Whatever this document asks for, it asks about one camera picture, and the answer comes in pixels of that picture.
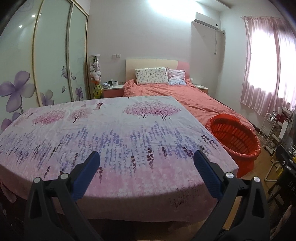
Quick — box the plush toy tube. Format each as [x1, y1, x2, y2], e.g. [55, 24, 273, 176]
[89, 54, 102, 99]

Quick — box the floral white pillow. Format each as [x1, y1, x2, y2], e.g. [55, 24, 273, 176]
[135, 67, 169, 85]

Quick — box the white air conditioner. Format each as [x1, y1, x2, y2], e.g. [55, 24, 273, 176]
[194, 13, 225, 35]

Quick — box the salmon pink duvet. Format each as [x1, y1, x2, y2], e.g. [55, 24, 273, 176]
[123, 79, 255, 133]

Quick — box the red plastic trash basket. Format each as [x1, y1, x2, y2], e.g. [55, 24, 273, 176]
[205, 113, 261, 178]

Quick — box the wall socket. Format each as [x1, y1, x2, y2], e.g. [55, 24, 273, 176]
[112, 54, 121, 58]

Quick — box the far side nightstand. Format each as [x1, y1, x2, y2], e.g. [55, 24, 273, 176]
[194, 84, 209, 94]

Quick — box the pink white nightstand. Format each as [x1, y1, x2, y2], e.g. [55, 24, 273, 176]
[103, 85, 124, 98]

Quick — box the sliding wardrobe with flowers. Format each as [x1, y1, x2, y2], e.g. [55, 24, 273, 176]
[1, 1, 90, 131]

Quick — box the beige pink headboard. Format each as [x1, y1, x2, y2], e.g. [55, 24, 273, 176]
[125, 58, 190, 81]

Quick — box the floral purple bedsheet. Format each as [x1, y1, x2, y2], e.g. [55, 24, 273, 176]
[1, 96, 238, 222]

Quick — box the pink curtain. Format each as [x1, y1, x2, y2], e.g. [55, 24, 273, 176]
[240, 16, 295, 116]

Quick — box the white wire rack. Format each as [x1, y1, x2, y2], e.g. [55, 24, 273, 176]
[258, 107, 293, 155]

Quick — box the pink striped pillow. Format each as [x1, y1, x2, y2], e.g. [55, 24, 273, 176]
[166, 68, 186, 85]

